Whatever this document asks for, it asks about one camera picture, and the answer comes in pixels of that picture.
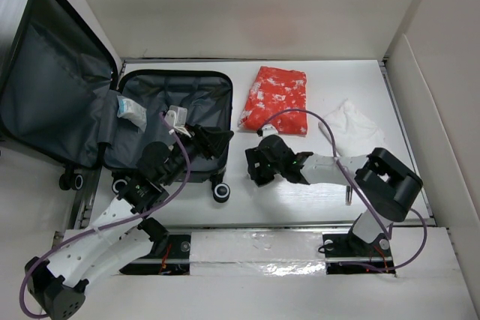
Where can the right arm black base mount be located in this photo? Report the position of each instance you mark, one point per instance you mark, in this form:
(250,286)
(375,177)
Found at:
(346,254)

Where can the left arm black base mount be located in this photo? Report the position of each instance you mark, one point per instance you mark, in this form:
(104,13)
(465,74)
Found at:
(167,258)

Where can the aluminium front rail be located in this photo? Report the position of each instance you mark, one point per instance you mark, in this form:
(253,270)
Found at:
(308,227)

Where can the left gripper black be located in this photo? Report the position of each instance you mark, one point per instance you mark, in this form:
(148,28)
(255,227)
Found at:
(208,141)

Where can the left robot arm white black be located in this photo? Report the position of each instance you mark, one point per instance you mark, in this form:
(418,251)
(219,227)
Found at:
(55,284)

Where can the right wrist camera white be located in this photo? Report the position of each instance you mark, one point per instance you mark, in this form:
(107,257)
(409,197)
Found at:
(267,130)

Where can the orange white patterned garment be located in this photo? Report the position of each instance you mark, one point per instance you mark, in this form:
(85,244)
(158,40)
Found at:
(280,94)

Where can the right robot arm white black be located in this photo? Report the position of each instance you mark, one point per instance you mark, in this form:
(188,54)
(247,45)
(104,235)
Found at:
(387,186)

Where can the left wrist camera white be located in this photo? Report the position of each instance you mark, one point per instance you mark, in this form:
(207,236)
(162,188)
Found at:
(176,116)

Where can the black white space-print suitcase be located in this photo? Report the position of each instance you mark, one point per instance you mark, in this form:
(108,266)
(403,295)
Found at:
(59,88)

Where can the black makeup stick clear caps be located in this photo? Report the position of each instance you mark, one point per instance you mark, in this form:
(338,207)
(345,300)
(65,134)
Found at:
(349,195)

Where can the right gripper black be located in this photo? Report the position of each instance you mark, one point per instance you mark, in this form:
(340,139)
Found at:
(254,155)

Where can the white blue tissue pack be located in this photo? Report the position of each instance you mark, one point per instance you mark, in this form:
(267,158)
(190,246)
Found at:
(130,110)

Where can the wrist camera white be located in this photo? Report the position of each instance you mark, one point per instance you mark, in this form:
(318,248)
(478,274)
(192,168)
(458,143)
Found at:
(267,130)
(176,116)

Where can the white cloth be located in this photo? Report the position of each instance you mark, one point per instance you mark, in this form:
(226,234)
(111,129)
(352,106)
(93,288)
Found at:
(354,133)

